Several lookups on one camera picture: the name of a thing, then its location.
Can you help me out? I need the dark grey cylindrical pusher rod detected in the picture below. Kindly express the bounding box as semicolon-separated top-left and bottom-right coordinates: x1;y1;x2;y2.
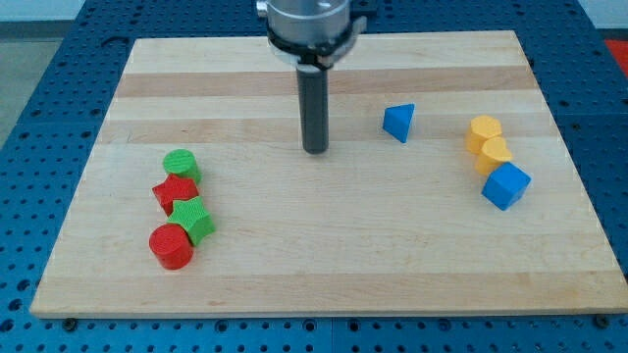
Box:
296;66;329;155

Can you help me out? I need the blue triangle block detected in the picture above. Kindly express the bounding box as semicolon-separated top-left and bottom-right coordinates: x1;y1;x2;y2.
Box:
383;103;415;143

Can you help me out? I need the yellow hexagon block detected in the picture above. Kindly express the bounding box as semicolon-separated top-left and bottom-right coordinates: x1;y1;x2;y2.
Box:
465;115;502;154

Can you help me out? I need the green cylinder block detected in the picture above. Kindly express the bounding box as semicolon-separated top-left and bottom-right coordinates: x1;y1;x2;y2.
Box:
162;149;202;183

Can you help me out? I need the wooden board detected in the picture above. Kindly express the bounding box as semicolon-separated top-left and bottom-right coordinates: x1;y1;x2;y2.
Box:
30;30;627;319

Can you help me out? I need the red star block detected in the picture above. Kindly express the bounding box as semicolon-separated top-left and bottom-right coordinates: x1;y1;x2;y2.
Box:
152;174;199;216

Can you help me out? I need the green star block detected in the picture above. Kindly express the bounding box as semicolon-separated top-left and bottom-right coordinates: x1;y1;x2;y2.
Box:
168;196;216;247

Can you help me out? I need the yellow heart block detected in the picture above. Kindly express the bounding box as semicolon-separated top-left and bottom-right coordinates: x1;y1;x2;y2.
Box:
474;136;513;177

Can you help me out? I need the red cylinder block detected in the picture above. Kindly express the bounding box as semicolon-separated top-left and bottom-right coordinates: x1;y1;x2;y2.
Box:
148;224;193;270

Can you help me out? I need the blue cube block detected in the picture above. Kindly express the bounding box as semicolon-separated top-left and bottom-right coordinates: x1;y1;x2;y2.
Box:
482;162;532;211

